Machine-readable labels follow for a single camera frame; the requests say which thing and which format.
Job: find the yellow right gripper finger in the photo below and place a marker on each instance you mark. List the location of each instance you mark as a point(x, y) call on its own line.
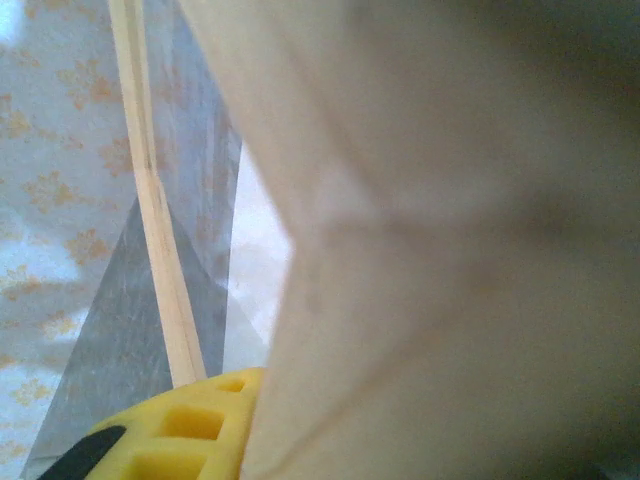
point(190, 440)

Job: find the light wooden picture frame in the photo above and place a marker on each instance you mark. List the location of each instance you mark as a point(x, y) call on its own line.
point(400, 250)

